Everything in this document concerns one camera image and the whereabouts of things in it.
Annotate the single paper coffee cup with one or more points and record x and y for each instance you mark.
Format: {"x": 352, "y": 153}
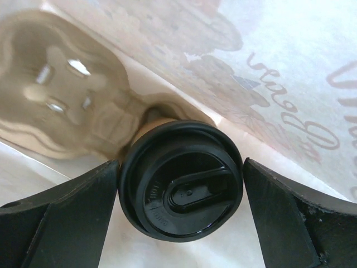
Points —
{"x": 149, "y": 126}

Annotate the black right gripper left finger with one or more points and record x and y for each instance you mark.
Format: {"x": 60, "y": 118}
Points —
{"x": 64, "y": 226}

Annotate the brown paper takeout bag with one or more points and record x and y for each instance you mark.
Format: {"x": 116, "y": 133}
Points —
{"x": 277, "y": 77}

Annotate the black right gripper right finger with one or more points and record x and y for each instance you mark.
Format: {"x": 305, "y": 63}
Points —
{"x": 298, "y": 226}

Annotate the black plastic cup lid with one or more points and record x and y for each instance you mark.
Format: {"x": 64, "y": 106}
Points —
{"x": 181, "y": 181}

